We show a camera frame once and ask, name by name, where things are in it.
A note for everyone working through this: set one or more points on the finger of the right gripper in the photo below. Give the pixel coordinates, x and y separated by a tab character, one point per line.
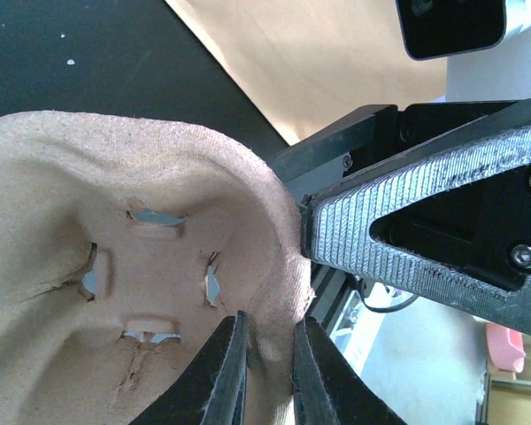
451	224

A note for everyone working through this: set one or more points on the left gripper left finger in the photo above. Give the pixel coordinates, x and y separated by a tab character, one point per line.
212	388

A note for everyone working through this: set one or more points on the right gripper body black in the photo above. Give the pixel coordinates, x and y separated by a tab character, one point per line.
373	133

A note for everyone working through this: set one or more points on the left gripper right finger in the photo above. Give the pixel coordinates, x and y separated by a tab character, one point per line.
326	388

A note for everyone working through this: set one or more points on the brown paper bag white handles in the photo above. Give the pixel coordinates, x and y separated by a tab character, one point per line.
306	64

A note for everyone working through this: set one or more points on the brown pulp cup carrier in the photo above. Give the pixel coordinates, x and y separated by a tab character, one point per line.
123	244

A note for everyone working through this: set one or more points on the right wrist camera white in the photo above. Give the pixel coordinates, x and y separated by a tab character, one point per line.
442	28

